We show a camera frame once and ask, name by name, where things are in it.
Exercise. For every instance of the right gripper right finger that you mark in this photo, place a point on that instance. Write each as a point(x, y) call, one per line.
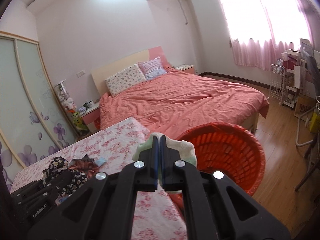
point(214, 206)

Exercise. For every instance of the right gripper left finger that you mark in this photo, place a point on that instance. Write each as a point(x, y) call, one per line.
point(104, 207)

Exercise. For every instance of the brown plaid scrunchie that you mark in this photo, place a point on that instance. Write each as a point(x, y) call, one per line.
point(87, 167)

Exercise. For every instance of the blue tissue pack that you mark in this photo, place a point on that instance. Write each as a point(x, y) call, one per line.
point(100, 162)

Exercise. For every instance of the green white towel cloth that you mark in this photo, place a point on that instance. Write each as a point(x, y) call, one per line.
point(185, 149)

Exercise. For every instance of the black floral scrunchie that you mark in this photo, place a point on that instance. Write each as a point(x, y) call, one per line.
point(58, 166)

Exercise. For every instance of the red plastic laundry basket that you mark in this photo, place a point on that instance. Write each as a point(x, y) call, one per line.
point(231, 149)

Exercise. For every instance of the sliding wardrobe floral glass doors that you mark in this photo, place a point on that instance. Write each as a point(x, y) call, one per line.
point(33, 124)

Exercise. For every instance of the red bag under nightstand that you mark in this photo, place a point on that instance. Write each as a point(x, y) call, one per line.
point(97, 123)

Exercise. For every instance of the green frog plush toy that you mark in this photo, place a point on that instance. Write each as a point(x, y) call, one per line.
point(79, 124)

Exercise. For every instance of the left pink nightstand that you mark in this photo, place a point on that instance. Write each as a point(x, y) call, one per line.
point(90, 115)

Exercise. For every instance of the pink nightstand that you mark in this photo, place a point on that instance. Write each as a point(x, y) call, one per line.
point(187, 68)
point(90, 115)

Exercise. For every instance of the white mug on nightstand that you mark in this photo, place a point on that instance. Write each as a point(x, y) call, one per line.
point(88, 104)

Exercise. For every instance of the clear tube of plush toys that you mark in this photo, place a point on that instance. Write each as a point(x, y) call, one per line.
point(65, 99)

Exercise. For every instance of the bed with salmon duvet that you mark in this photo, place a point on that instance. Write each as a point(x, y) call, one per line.
point(177, 101)

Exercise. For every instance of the beige pink headboard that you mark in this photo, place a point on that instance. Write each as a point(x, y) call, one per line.
point(99, 75)

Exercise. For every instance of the cardboard box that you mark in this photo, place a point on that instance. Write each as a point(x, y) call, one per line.
point(304, 103)

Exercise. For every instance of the yellow bag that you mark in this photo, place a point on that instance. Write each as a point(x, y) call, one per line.
point(314, 123)

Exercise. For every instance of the floral white pillow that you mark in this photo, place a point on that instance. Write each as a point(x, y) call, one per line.
point(125, 79)

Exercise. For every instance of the right pink nightstand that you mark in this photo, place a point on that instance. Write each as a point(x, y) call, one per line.
point(187, 68)

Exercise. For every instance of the striped pink pillow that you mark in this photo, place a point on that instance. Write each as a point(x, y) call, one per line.
point(152, 69)

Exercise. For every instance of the cluttered white shelf cart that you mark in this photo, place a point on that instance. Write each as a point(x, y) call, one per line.
point(293, 70)

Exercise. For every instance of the pink window curtain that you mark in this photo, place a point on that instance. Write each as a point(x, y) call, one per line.
point(261, 30)

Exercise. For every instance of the wall power socket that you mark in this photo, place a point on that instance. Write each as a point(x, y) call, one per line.
point(81, 73)

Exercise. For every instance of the white wire rack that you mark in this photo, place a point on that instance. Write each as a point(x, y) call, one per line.
point(277, 83)

